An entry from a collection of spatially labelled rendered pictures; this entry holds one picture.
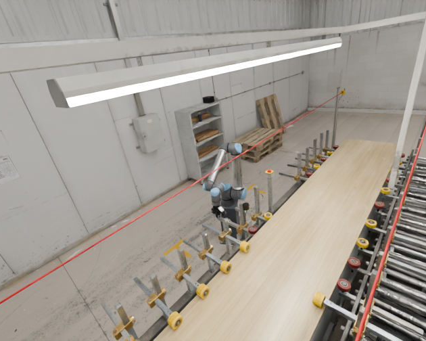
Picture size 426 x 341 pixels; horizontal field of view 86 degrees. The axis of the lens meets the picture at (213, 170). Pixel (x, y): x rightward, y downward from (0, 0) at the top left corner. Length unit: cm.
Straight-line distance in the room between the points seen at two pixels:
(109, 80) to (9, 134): 303
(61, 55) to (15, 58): 10
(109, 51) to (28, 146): 306
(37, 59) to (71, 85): 9
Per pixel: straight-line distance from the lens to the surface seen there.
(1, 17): 389
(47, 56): 81
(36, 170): 390
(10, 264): 433
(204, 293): 178
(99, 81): 82
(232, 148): 267
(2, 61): 79
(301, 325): 171
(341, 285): 191
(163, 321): 205
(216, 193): 227
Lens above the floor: 237
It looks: 26 degrees down
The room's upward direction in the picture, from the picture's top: 9 degrees counter-clockwise
